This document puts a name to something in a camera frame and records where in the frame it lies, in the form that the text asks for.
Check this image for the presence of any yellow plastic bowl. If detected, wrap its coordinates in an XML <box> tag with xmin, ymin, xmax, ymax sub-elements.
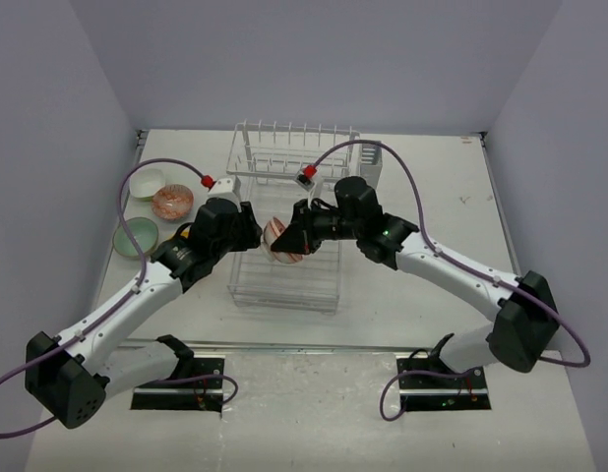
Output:
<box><xmin>174</xmin><ymin>223</ymin><xmax>191</xmax><ymax>240</ymax></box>

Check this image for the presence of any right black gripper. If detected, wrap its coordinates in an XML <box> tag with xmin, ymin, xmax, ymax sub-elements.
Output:
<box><xmin>274</xmin><ymin>197</ymin><xmax>364</xmax><ymax>254</ymax></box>

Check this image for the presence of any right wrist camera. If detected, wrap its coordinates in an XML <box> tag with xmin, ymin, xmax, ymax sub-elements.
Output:
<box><xmin>295</xmin><ymin>165</ymin><xmax>324</xmax><ymax>207</ymax></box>

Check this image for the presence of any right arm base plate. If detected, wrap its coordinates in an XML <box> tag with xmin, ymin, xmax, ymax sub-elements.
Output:
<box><xmin>398</xmin><ymin>368</ymin><xmax>491</xmax><ymax>412</ymax></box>

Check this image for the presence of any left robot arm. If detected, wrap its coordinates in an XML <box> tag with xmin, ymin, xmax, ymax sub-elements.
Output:
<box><xmin>25</xmin><ymin>198</ymin><xmax>262</xmax><ymax>429</ymax></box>

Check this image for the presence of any blue zigzag patterned bowl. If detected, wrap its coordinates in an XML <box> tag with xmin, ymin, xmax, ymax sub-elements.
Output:
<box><xmin>151</xmin><ymin>184</ymin><xmax>194</xmax><ymax>221</ymax></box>

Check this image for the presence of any white wire dish rack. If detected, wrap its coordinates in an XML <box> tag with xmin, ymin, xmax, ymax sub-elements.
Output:
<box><xmin>226</xmin><ymin>121</ymin><xmax>360</xmax><ymax>315</ymax></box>

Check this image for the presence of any mint green bowl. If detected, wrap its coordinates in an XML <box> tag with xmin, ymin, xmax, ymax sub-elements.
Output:
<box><xmin>112</xmin><ymin>217</ymin><xmax>159</xmax><ymax>260</ymax></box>

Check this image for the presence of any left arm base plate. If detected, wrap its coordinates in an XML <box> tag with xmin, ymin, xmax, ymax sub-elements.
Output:
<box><xmin>131</xmin><ymin>356</ymin><xmax>225</xmax><ymax>411</ymax></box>

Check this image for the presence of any grey cutlery holder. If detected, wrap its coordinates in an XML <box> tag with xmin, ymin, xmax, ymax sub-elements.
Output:
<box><xmin>357</xmin><ymin>140</ymin><xmax>383</xmax><ymax>189</ymax></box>

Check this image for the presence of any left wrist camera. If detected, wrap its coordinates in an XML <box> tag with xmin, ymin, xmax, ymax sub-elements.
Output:
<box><xmin>208</xmin><ymin>176</ymin><xmax>240</xmax><ymax>202</ymax></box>

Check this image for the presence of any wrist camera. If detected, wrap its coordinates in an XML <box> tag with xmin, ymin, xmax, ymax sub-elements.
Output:
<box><xmin>208</xmin><ymin>176</ymin><xmax>240</xmax><ymax>202</ymax></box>
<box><xmin>295</xmin><ymin>165</ymin><xmax>324</xmax><ymax>207</ymax></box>

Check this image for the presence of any orange white upturned bowl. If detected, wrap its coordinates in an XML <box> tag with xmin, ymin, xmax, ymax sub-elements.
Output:
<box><xmin>261</xmin><ymin>216</ymin><xmax>305</xmax><ymax>266</ymax></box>

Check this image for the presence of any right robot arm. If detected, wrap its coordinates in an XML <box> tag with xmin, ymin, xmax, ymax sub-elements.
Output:
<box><xmin>270</xmin><ymin>177</ymin><xmax>559</xmax><ymax>386</ymax></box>

